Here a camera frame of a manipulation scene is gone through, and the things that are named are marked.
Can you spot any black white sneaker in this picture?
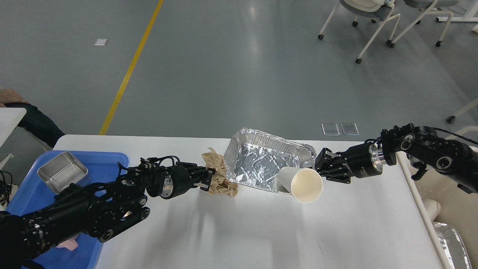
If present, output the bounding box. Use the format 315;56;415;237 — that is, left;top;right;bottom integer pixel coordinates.
0;170;18;211

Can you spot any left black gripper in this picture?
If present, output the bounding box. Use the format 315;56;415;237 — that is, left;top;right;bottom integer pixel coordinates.
148;164;216;199

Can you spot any right floor outlet plate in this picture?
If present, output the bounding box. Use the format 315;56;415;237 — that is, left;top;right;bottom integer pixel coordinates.
340;123;360;136

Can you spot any pink mug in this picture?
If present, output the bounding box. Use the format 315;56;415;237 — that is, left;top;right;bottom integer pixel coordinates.
56;238;78;251

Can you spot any small white floor plate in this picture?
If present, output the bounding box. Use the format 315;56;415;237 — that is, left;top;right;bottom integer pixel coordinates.
94;38;109;46

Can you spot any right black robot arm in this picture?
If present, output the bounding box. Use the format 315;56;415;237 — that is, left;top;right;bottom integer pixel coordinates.
314;124;478;194

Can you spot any blue plastic tray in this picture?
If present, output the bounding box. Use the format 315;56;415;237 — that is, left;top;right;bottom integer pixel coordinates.
7;150;129;269

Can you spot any foil tray in bin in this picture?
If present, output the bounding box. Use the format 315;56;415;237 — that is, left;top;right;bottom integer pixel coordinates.
432;222;472;269

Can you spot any chair leg with caster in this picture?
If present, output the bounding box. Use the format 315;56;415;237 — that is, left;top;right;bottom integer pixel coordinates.
445;98;478;124

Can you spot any floor outlet plate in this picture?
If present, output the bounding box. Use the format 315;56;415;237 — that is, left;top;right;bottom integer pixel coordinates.
321;123;340;136
340;123;360;136

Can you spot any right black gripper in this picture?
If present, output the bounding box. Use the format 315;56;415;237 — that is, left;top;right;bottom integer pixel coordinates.
315;142;397;184

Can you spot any person in dark jeans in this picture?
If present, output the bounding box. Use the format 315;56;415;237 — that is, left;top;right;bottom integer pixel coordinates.
6;102;65;148

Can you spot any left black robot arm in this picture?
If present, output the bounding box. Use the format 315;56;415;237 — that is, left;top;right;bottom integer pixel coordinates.
1;155;215;269

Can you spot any beige plastic bin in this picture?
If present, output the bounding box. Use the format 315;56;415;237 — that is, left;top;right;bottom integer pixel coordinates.
397;152;478;269

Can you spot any steel rectangular container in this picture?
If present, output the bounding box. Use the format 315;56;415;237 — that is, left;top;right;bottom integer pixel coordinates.
37;152;91;194

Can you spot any left floor outlet plate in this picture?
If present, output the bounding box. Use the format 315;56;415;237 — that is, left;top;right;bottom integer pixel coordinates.
321;123;340;136

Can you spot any cream paper cup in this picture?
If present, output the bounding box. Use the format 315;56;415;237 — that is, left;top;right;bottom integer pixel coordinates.
276;167;323;203

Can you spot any aluminium foil tray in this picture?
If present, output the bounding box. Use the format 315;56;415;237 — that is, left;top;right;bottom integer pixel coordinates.
223;127;317;194

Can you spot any brown paper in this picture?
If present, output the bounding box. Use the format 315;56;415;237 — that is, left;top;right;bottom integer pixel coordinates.
202;148;238;197

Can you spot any white office chair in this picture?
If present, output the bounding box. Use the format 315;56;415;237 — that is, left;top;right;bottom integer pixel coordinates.
318;0;401;65
387;0;462;48

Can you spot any person's bare hand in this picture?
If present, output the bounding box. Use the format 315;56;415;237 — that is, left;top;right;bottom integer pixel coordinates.
0;87;29;108

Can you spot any paper cup in bin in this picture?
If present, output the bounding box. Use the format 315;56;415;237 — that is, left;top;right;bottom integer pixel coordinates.
423;199;442;222

